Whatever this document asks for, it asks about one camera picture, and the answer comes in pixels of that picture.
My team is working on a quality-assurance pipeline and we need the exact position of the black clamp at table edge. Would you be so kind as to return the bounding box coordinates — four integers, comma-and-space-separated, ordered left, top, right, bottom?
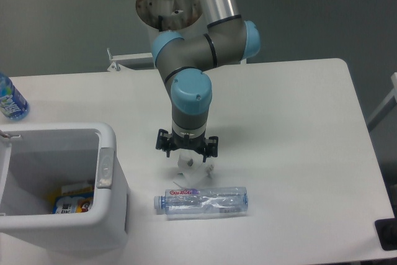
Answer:
375, 218, 396, 251

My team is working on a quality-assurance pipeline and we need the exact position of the white paper wrapper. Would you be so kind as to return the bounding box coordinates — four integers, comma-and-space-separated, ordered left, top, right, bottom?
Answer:
173, 151, 215, 189

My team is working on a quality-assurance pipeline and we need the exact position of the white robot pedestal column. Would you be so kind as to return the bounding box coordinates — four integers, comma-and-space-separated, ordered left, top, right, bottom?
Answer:
135, 0, 207, 43

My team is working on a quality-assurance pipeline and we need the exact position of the colourful snack package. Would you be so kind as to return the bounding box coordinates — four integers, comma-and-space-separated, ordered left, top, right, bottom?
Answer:
52, 181, 94, 214

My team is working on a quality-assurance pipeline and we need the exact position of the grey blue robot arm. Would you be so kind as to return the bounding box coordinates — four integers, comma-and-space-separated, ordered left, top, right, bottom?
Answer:
151, 0, 261, 158

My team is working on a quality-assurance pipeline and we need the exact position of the blue labelled water bottle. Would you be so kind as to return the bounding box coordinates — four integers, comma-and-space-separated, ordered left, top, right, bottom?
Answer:
1, 73, 30, 120

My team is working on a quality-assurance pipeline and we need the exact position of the white metal stand leg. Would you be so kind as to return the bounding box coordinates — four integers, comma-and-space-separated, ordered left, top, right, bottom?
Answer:
367, 73, 396, 132

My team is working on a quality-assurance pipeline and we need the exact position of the white plastic trash can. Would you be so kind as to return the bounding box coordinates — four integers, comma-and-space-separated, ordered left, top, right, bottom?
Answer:
1, 123, 129, 251

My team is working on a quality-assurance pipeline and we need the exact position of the clear plastic bottle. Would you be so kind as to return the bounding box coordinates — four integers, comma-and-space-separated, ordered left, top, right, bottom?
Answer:
153, 187, 249, 217

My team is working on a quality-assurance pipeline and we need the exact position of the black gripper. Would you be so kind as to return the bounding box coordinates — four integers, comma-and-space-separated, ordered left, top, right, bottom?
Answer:
155, 129, 218, 163

